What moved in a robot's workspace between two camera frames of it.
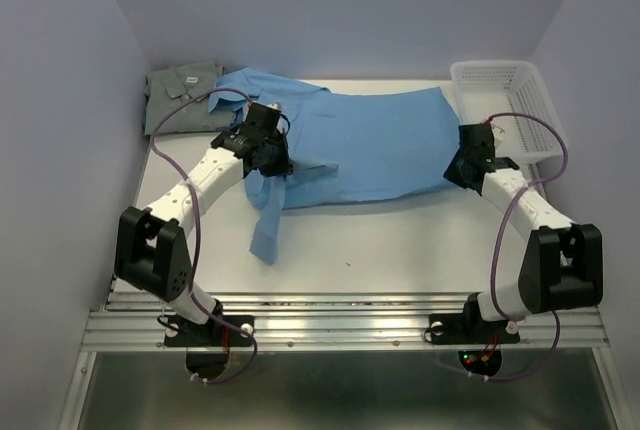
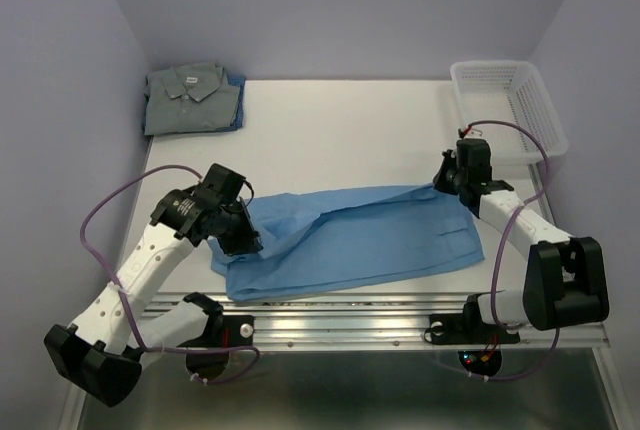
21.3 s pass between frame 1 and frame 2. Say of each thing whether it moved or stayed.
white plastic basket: stayed
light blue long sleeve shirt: moved
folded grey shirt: stayed
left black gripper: moved
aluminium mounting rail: stayed
